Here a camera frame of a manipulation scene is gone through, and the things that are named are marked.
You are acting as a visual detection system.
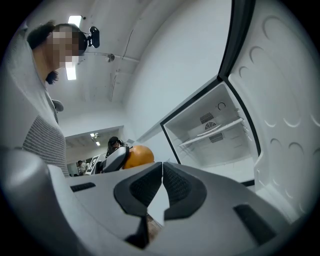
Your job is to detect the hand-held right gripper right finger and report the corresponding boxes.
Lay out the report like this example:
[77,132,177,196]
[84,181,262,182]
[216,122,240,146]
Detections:
[149,161,299,256]

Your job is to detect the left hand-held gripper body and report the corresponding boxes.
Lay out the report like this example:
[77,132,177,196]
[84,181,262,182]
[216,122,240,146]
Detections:
[84,154,109,176]

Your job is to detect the black mini fridge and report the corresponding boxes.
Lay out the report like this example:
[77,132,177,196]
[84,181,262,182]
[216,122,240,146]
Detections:
[159,0,320,226]

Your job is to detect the person's head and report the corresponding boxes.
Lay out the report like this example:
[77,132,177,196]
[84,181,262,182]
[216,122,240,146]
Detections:
[26,21,88,85]

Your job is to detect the orange fruit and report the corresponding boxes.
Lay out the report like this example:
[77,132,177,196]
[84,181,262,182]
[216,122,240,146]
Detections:
[122,145,155,170]

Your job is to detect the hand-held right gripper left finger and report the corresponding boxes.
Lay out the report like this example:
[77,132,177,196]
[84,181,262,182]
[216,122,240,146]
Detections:
[47,161,164,256]

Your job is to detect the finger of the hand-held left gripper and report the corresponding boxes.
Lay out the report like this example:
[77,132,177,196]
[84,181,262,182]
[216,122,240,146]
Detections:
[101,146,134,174]

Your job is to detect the ceiling light panel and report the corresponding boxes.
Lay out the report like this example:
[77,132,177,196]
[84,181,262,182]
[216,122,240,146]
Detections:
[67,15,83,27]
[65,56,85,81]

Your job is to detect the person's grey striped sweater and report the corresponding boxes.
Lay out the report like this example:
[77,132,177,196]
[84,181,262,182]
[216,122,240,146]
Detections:
[4,22,70,179]

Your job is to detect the black head camera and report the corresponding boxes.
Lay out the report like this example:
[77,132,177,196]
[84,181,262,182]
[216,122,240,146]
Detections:
[86,25,101,49]

